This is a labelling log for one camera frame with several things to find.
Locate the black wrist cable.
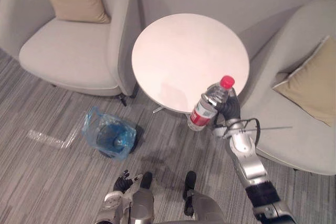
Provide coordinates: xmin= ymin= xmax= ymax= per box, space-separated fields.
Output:
xmin=237 ymin=118 xmax=260 ymax=141

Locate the grey armchair with piped cushion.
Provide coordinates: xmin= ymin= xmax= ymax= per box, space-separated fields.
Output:
xmin=237 ymin=0 xmax=336 ymax=176

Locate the tan cushion with white piping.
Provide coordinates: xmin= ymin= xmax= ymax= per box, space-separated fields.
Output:
xmin=272 ymin=35 xmax=336 ymax=127

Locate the round white tea table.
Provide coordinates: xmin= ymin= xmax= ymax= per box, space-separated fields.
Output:
xmin=131 ymin=13 xmax=250 ymax=115

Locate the robot left leg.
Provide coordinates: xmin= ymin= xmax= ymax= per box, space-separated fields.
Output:
xmin=130 ymin=172 xmax=155 ymax=224

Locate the clear bottle with red cap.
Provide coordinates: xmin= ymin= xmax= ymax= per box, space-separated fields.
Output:
xmin=187 ymin=75 xmax=235 ymax=131

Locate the small bin with blue bag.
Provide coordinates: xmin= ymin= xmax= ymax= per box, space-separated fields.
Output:
xmin=82 ymin=106 xmax=144 ymax=162

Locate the grey armchair with tan cushion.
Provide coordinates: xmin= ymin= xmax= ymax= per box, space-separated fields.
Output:
xmin=0 ymin=0 xmax=139 ymax=106

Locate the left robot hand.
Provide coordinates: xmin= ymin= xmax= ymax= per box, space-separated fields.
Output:
xmin=113 ymin=169 xmax=143 ymax=193

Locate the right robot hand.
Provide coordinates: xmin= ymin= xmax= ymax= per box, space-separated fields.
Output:
xmin=213 ymin=87 xmax=242 ymax=127

